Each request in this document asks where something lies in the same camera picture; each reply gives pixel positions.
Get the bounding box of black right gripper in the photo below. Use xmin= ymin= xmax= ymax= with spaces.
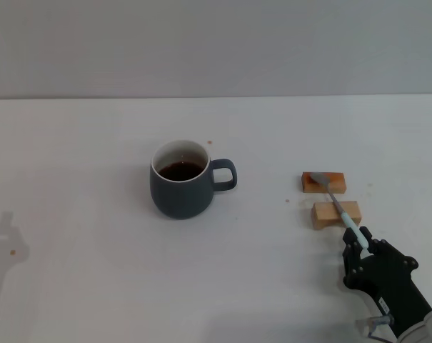
xmin=342 ymin=226 xmax=432 ymax=339

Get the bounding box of blue handled metal spoon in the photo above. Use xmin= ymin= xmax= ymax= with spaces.
xmin=309 ymin=171 xmax=374 ymax=259

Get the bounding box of dark grey ceramic cup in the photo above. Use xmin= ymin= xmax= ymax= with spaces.
xmin=150 ymin=139 xmax=238 ymax=220

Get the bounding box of light notched wooden block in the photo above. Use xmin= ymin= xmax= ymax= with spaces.
xmin=311 ymin=200 xmax=362 ymax=231

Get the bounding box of orange stained wooden block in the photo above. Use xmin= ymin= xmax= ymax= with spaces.
xmin=301 ymin=171 xmax=346 ymax=194

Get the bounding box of right gripper cable with connector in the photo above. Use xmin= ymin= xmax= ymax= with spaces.
xmin=365 ymin=313 xmax=395 ymax=339

